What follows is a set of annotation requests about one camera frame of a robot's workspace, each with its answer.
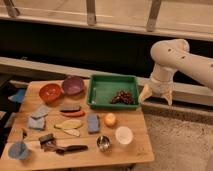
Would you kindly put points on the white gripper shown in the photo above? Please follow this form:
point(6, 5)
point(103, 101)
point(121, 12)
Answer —
point(165, 89)

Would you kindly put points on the blue grey cloth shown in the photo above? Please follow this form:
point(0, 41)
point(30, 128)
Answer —
point(41, 111)

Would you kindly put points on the yellow banana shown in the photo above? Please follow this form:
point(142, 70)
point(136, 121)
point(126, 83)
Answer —
point(69, 124)

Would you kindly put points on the white plastic cup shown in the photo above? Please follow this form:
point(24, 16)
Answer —
point(124, 135)

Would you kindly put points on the green plastic tray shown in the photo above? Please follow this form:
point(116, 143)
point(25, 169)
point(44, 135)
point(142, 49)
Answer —
point(103, 89)

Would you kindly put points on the wooden cutting board table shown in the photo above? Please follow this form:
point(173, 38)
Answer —
point(139, 151)

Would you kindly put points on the pale banana peel piece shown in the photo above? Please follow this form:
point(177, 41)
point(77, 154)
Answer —
point(73, 132)

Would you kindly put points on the orange peach fruit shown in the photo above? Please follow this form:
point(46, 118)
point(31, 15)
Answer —
point(110, 120)

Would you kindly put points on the grey blue sponge block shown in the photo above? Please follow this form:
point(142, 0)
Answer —
point(69, 108)

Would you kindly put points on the light blue cloth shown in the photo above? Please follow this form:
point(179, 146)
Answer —
point(37, 124)

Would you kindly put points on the blue cup with utensil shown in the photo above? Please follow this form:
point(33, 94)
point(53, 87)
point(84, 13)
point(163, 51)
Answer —
point(19, 149)

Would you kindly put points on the blue cloth off table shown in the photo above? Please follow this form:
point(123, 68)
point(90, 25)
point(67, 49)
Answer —
point(18, 96)

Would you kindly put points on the purple bowl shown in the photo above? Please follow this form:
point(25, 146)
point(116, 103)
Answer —
point(73, 85)

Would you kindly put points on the shiny metal cup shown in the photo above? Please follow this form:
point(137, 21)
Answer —
point(103, 143)

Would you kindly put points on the orange bowl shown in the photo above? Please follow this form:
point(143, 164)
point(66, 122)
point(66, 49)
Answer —
point(50, 92)

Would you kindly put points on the blue sponge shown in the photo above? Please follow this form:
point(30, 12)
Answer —
point(93, 123)

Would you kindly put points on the dark red grapes bunch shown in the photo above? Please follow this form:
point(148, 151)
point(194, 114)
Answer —
point(123, 97)

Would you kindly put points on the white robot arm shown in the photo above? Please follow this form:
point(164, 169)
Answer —
point(171, 56)

